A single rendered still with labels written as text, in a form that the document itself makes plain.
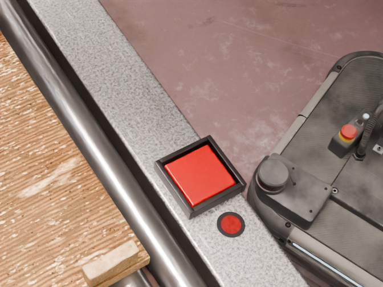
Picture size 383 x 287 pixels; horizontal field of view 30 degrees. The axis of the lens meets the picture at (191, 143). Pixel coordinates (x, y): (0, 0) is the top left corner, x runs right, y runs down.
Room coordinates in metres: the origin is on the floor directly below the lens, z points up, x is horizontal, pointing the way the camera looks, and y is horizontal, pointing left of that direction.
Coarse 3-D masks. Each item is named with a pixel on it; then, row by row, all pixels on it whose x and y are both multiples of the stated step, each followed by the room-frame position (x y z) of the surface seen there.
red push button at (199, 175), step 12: (192, 156) 0.44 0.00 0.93; (204, 156) 0.44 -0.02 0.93; (216, 156) 0.44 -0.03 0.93; (168, 168) 0.42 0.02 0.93; (180, 168) 0.42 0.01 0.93; (192, 168) 0.42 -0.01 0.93; (204, 168) 0.42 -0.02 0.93; (216, 168) 0.43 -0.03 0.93; (180, 180) 0.40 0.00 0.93; (192, 180) 0.41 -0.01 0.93; (204, 180) 0.41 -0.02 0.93; (216, 180) 0.41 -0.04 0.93; (228, 180) 0.42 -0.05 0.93; (192, 192) 0.39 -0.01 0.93; (204, 192) 0.39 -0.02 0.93; (216, 192) 0.40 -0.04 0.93; (192, 204) 0.38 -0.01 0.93
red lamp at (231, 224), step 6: (228, 216) 0.38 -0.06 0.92; (234, 216) 0.38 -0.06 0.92; (222, 222) 0.37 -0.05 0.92; (228, 222) 0.37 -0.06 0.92; (234, 222) 0.37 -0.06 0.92; (240, 222) 0.37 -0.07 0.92; (222, 228) 0.36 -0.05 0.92; (228, 228) 0.36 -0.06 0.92; (234, 228) 0.36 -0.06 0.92; (240, 228) 0.37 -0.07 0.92
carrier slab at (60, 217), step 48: (0, 48) 0.53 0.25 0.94; (0, 96) 0.46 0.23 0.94; (0, 144) 0.40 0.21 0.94; (48, 144) 0.41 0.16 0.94; (0, 192) 0.34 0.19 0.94; (48, 192) 0.35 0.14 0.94; (96, 192) 0.36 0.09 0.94; (0, 240) 0.29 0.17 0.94; (48, 240) 0.30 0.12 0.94; (96, 240) 0.31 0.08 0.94
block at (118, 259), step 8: (120, 248) 0.29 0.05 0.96; (128, 248) 0.30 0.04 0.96; (136, 248) 0.30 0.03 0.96; (104, 256) 0.28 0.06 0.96; (112, 256) 0.28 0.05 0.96; (120, 256) 0.29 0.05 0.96; (128, 256) 0.29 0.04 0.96; (136, 256) 0.29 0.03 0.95; (88, 264) 0.27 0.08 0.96; (96, 264) 0.27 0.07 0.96; (104, 264) 0.27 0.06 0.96; (112, 264) 0.28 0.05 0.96; (120, 264) 0.28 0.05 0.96; (128, 264) 0.29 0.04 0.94; (88, 272) 0.26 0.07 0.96; (96, 272) 0.26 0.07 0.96; (104, 272) 0.27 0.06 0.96; (112, 272) 0.27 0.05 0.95; (88, 280) 0.26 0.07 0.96; (96, 280) 0.26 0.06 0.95
